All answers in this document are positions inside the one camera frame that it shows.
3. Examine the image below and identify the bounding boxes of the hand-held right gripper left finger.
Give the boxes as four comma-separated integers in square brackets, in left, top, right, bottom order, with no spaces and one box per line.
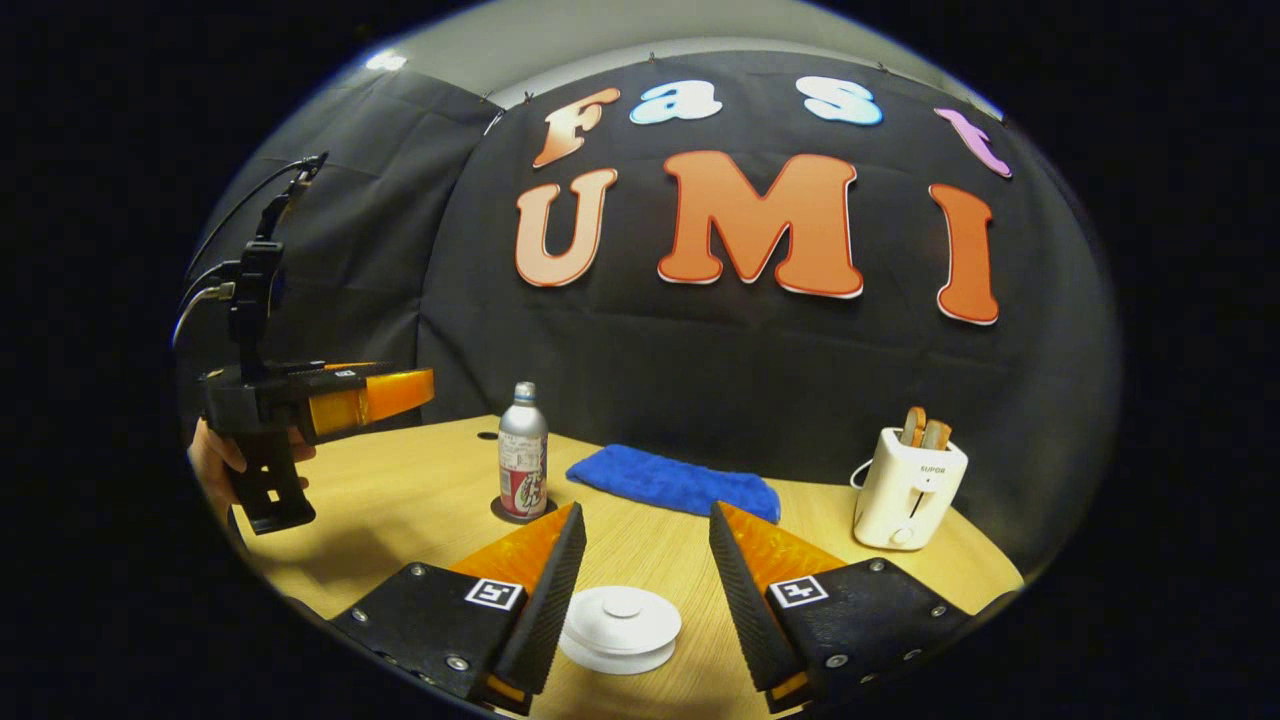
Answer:
[330,501,589,717]

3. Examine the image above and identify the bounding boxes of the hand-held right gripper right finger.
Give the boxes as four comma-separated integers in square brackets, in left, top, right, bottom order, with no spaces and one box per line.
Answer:
[707,500,974,715]

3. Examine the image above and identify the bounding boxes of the white teacup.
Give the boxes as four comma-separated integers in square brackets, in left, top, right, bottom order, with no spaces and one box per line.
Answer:
[561,626,675,667]

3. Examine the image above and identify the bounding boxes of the white teacup lid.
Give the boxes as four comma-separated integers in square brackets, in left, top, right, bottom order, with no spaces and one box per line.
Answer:
[566,585,685,653]

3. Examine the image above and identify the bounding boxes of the dark brown round coaster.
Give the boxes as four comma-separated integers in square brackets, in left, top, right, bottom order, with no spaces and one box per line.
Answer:
[488,494,559,527]

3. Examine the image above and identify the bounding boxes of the silver water bottle red label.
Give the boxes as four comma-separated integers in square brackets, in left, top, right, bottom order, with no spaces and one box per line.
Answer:
[497,381,551,523]

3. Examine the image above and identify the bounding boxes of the white saucer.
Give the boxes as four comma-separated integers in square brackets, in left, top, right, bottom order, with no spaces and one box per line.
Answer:
[558,636,679,677]

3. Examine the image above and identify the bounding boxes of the dark grey curtain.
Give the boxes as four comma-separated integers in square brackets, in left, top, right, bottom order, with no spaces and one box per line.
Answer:
[185,70,503,443]

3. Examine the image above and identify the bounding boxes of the blue towel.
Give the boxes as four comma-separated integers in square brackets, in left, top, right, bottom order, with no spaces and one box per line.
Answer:
[566,443,783,526]

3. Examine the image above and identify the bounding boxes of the white toaster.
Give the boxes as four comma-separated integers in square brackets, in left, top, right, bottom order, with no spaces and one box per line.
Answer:
[852,427,971,553]

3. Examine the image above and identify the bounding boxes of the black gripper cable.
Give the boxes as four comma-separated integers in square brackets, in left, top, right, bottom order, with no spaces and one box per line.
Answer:
[172,153,327,347]

